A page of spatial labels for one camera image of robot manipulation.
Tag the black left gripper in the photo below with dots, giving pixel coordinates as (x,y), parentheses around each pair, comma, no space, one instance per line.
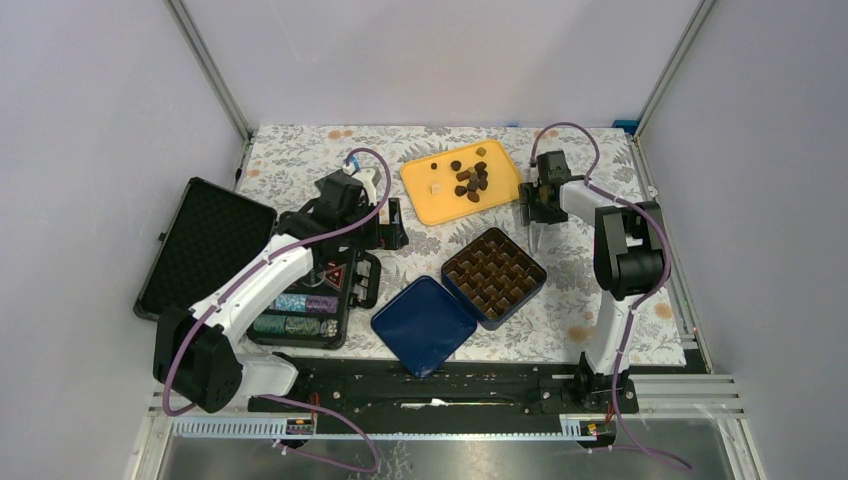
(386,236)

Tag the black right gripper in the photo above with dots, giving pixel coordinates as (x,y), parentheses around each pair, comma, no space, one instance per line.
(528,193)

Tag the blue tin with brown insert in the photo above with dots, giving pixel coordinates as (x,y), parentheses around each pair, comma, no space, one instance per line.
(493,278)

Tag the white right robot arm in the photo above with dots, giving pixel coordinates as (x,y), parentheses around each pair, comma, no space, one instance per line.
(628,263)

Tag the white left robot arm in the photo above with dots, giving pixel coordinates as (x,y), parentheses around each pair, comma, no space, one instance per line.
(194,356)

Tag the yellow plastic tray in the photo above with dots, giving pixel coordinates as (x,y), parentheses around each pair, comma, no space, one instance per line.
(417,177)

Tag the pile of dark chocolates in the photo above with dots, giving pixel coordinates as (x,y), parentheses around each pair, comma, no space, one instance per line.
(471,181)

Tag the blue tin lid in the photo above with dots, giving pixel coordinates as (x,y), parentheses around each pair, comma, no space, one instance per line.
(423,325)

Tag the blue clamp at corner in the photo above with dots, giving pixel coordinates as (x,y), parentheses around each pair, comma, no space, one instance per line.
(629,126)

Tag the black poker chip case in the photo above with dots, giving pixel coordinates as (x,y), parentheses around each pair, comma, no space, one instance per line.
(215,233)

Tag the grey cable duct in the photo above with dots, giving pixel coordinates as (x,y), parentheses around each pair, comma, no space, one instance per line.
(295,428)

